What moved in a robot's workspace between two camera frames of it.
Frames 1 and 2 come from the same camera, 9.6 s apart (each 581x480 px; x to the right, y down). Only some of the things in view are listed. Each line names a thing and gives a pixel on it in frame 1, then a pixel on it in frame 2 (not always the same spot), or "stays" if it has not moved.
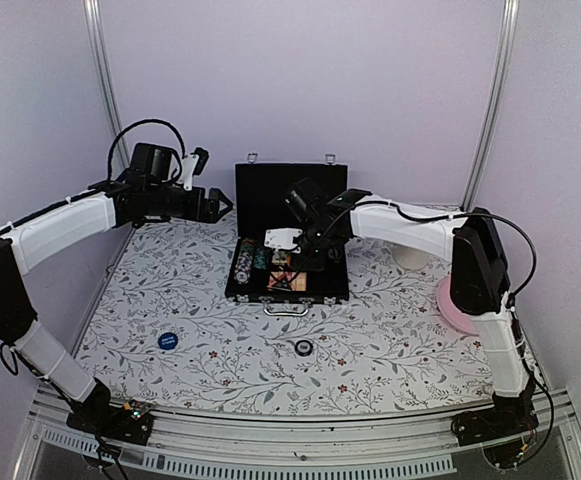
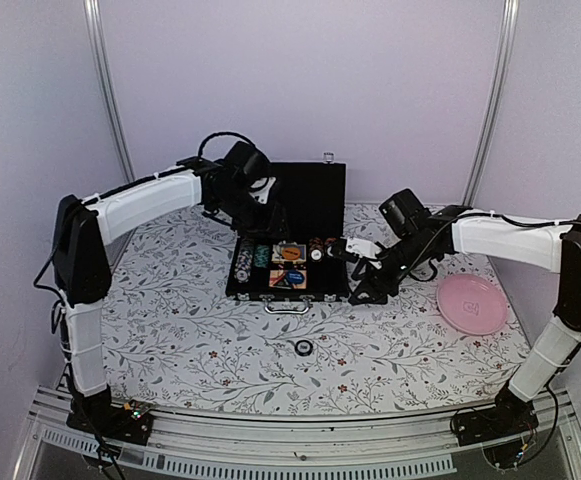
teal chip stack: (262, 255) stays
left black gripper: (211, 214) -> (269, 225)
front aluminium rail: (419, 445) stays
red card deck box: (297, 280) stays
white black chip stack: (244, 261) stays
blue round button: (167, 341) -> (294, 276)
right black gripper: (317, 262) -> (376, 289)
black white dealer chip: (303, 348) stays
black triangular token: (281, 284) stays
